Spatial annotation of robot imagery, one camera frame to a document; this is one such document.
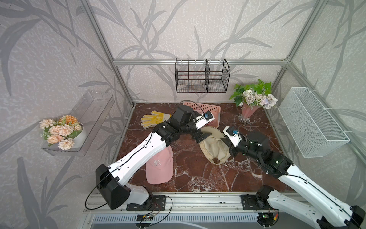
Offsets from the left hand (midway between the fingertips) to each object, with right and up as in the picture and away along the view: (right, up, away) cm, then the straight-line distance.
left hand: (206, 125), depth 70 cm
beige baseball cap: (+6, -16, +14) cm, 22 cm away
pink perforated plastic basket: (+1, +10, +42) cm, 43 cm away
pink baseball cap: (-26, -27, +11) cm, 39 cm away
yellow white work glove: (-41, 0, +38) cm, 56 cm away
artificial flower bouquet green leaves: (+34, +17, +15) cm, 42 cm away
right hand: (+8, -6, 0) cm, 10 cm away
